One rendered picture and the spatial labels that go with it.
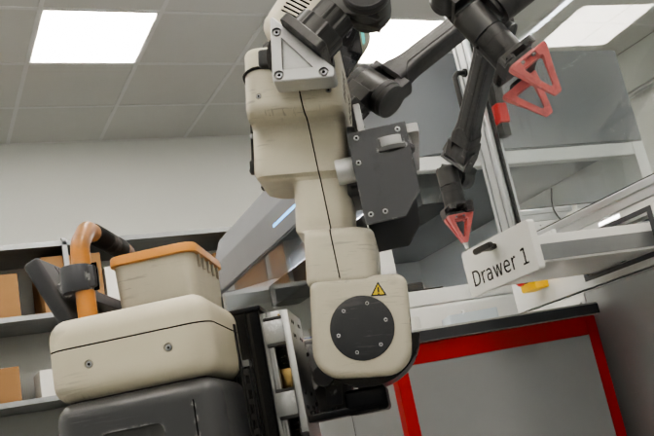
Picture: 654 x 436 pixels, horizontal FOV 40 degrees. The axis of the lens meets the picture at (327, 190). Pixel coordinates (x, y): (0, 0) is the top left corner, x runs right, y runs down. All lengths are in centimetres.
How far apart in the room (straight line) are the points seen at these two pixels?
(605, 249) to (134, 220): 451
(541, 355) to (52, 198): 444
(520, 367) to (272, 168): 88
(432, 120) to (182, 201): 348
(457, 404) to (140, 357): 92
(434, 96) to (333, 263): 171
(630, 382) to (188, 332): 127
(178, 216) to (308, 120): 474
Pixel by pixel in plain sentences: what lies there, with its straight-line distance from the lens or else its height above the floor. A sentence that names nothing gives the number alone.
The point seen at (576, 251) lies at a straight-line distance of 201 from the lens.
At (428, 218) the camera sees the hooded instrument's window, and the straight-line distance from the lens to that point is 296.
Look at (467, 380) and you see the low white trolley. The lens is 208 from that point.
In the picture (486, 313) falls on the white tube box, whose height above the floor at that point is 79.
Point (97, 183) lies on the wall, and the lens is 622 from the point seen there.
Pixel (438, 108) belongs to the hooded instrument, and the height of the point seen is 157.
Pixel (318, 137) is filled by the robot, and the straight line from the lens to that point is 155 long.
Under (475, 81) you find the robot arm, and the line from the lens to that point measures 220.
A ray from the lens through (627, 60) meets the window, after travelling 221.
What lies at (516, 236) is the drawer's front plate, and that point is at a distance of 198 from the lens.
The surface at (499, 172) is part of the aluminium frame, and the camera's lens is 262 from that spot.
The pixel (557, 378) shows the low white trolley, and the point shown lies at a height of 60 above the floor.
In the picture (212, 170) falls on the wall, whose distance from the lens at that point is 645.
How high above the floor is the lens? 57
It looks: 15 degrees up
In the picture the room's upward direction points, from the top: 11 degrees counter-clockwise
